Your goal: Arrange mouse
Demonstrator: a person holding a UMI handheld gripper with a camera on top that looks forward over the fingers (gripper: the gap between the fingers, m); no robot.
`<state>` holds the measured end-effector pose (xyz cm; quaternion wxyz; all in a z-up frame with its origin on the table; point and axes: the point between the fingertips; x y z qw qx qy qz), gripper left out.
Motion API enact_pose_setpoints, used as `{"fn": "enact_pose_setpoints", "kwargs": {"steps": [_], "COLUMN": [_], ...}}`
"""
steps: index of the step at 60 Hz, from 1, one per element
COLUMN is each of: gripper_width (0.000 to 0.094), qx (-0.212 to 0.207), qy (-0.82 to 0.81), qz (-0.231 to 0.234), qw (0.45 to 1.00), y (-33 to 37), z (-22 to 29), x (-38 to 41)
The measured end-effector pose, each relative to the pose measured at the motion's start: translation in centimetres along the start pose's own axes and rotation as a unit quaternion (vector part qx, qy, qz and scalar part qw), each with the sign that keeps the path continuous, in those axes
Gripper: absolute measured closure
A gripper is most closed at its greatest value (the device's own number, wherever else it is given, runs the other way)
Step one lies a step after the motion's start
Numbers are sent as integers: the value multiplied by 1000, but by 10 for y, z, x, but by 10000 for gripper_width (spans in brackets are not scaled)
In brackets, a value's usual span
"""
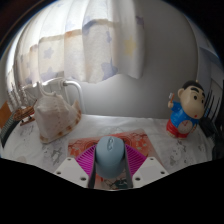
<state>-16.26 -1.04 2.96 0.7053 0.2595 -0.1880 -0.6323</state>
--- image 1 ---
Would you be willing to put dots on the large white conch shell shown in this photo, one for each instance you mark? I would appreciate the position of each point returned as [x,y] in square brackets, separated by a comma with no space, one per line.
[56,116]

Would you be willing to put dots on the white star-print curtain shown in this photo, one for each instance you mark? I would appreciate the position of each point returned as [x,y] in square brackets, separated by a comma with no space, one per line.
[83,40]

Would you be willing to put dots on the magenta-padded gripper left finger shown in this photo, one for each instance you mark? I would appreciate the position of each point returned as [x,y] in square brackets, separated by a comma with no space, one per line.
[71,170]

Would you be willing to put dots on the white printed tablecloth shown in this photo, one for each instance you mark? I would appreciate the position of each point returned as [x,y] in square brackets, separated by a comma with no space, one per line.
[180,150]

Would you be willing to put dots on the black rack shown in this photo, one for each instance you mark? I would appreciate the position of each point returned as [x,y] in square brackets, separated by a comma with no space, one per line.
[215,126]

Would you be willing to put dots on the brown wooden chair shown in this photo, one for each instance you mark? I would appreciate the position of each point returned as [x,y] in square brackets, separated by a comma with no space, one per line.
[4,115]

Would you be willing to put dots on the cartoon boy figurine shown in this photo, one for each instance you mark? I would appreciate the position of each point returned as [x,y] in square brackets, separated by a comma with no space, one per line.
[185,113]

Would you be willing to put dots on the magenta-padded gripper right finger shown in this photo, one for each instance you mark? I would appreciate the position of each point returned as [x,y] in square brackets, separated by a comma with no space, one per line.
[150,170]

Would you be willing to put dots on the white radiator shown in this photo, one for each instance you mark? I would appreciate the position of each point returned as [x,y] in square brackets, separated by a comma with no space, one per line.
[71,90]

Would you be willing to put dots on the light blue computer mouse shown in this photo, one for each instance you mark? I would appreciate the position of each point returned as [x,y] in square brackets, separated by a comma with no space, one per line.
[110,156]

